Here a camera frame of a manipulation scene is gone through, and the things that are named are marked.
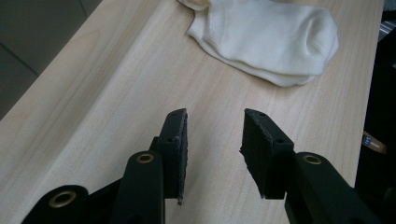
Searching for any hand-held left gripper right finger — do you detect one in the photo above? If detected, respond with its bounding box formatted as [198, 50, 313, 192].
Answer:
[239, 107, 295, 201]

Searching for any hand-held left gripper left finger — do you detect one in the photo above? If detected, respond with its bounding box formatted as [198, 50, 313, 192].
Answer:
[151, 107, 189, 206]

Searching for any white sock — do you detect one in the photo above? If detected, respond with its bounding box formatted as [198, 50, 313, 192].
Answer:
[177, 0, 340, 77]
[186, 26, 340, 88]

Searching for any dark cloth with brown label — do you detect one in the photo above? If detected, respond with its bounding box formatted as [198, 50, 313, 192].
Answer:
[354, 26, 396, 224]

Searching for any aluminium frame rail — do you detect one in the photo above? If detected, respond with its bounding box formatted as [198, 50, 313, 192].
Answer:
[377, 17, 396, 41]

